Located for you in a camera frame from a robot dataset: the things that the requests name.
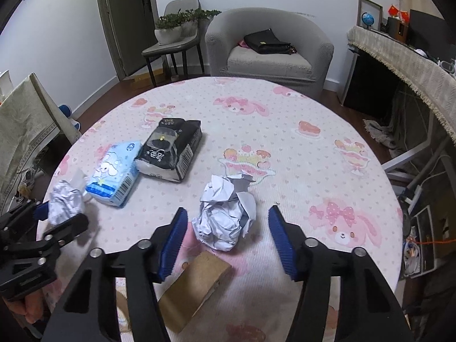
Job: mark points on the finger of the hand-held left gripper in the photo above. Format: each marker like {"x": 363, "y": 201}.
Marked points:
{"x": 69, "y": 227}
{"x": 25, "y": 217}

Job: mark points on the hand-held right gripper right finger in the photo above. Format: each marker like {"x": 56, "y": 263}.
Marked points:
{"x": 283, "y": 244}

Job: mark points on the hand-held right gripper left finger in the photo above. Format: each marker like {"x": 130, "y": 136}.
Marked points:
{"x": 174, "y": 245}

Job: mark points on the small white paper ball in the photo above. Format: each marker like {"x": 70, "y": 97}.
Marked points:
{"x": 66, "y": 199}

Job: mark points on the brown cardboard tube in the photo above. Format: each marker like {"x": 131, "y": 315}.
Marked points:
{"x": 194, "y": 285}

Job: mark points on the large white paper ball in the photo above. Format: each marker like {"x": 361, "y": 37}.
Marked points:
{"x": 219, "y": 217}

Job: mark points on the person's left hand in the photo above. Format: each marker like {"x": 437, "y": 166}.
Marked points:
{"x": 26, "y": 310}

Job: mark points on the blue tissue packet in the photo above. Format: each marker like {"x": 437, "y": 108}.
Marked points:
{"x": 112, "y": 171}

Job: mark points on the cream patterned cloth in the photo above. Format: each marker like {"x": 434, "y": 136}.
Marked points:
{"x": 25, "y": 124}

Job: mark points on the pink printed blanket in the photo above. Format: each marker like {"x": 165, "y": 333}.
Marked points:
{"x": 285, "y": 149}

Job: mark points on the black snack packet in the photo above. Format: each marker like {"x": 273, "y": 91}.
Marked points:
{"x": 167, "y": 149}

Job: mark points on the blue shoe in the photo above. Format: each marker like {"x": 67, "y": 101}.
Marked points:
{"x": 66, "y": 111}

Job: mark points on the crumpled grey floor cloth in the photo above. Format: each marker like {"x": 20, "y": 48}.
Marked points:
{"x": 379, "y": 131}

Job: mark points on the white desk leg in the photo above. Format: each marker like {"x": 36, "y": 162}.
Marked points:
{"x": 409, "y": 158}

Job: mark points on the flat cardboard piece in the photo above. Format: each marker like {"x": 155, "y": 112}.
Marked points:
{"x": 148, "y": 77}

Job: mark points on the grey armchair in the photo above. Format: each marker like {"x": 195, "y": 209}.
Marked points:
{"x": 270, "y": 62}

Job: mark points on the black cabinet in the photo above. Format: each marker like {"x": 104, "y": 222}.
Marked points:
{"x": 370, "y": 82}

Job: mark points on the grey dining chair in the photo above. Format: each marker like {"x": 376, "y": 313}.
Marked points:
{"x": 167, "y": 48}

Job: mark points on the black handbag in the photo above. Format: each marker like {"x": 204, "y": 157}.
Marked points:
{"x": 267, "y": 41}

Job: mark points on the dark green door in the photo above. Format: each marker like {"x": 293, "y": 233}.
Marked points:
{"x": 131, "y": 21}

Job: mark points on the potted plant in white pot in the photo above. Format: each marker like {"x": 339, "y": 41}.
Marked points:
{"x": 167, "y": 30}

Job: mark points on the cream lace-trimmed desk cloth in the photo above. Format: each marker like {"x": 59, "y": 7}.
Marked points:
{"x": 409, "y": 67}

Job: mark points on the trailing green potted plant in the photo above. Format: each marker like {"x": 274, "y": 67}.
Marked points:
{"x": 199, "y": 16}

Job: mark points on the small blue globe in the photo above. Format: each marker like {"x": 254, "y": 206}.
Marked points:
{"x": 367, "y": 19}

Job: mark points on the wooden box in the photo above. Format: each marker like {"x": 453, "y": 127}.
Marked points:
{"x": 397, "y": 30}

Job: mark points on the black monitor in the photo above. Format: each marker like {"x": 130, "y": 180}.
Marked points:
{"x": 425, "y": 28}

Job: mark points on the small red flags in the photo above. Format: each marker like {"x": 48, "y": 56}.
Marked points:
{"x": 399, "y": 12}

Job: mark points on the picture frame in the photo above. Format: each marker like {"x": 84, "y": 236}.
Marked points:
{"x": 370, "y": 9}

